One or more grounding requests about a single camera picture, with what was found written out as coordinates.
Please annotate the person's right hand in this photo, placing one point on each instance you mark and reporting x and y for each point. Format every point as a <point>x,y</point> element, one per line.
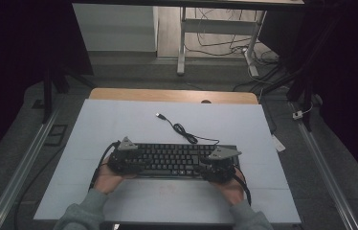
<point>231,191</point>

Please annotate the black keyboard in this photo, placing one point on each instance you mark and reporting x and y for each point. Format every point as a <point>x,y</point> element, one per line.
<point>174,156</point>

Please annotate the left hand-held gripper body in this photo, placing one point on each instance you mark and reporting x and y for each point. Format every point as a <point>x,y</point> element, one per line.
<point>123,161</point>

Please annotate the aluminium rail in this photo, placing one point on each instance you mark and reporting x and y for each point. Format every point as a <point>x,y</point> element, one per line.
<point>24,169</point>
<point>324,169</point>

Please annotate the person's left hand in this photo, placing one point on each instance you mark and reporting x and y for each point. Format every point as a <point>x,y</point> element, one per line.
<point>108,182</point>

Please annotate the white paper tag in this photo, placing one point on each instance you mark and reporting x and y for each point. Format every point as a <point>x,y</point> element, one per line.
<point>278,143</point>

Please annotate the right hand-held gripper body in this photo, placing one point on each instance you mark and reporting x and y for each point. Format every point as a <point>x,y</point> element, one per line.
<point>223,169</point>

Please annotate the small white adapter box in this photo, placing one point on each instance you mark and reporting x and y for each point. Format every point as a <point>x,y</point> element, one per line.
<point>297,115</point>

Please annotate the white table board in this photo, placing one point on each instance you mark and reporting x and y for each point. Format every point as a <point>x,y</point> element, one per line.
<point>126,123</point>

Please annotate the white cabinet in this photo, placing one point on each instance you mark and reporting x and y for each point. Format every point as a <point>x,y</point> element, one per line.
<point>116,28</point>

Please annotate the white desk frame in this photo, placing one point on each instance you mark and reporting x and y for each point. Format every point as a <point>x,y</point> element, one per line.
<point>182,48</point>

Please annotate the black metal stand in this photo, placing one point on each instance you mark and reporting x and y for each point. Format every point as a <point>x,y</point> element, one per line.
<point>48,96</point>
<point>308,96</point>

